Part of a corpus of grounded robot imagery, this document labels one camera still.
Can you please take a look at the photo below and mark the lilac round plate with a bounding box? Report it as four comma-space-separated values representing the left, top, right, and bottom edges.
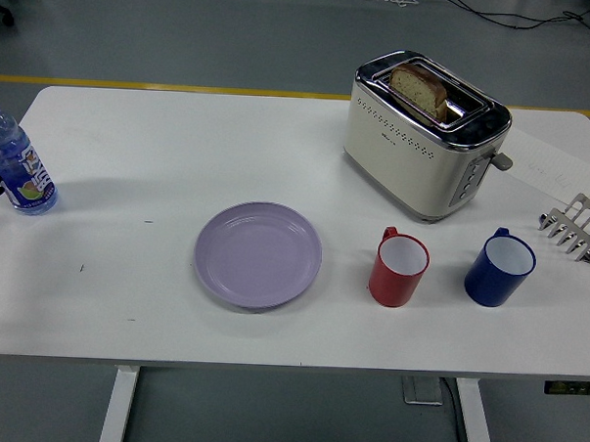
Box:
191, 199, 325, 314

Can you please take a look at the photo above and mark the clear plastic drink bottle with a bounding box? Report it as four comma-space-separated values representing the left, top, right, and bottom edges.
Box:
0, 95, 64, 216

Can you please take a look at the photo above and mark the white table leg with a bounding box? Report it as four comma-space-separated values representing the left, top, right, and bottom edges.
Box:
97, 363, 141, 442
452, 376, 500, 442

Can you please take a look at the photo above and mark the red enamel mug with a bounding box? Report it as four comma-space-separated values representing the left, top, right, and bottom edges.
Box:
367, 225, 431, 310

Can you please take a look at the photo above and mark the cream and chrome toaster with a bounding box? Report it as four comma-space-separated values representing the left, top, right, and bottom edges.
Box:
339, 47, 519, 229

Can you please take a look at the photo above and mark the brown bread slice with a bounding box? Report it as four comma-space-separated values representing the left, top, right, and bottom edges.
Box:
387, 63, 452, 122

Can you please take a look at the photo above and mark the grey floor socket box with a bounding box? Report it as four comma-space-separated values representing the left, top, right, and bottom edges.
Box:
400, 376, 446, 408

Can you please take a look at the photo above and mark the blue enamel mug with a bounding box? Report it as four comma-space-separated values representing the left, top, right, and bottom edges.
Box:
463, 226, 538, 310

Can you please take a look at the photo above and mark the white paper sheet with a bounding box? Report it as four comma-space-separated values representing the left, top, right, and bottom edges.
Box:
501, 127, 590, 201

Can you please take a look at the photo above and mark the silver metal toast rack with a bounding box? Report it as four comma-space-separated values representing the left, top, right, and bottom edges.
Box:
536, 191, 590, 267

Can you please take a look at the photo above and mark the black table control panel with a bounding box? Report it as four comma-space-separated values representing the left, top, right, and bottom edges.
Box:
543, 379, 590, 397

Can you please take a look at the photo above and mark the black floor cable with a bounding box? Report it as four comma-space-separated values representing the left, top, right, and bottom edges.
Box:
432, 0, 590, 37

